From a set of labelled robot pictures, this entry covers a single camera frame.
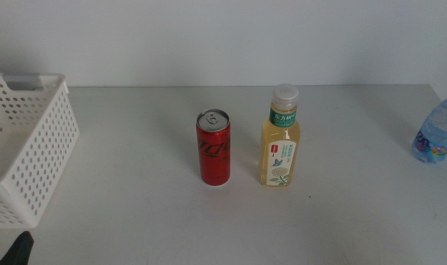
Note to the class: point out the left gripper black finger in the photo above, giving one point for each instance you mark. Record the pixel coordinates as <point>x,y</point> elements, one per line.
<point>18,252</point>

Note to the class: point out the red cola can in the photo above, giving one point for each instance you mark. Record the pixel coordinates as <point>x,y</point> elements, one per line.
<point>213,154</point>

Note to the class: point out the yellow tea bottle white cap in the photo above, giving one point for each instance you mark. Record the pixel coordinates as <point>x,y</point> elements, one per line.
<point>280,147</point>

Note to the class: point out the clear water bottle blue cap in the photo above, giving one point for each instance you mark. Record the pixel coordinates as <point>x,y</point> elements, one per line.
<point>438,132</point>

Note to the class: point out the white perforated plastic basket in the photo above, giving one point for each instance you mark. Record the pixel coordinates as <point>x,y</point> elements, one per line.
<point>28,165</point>

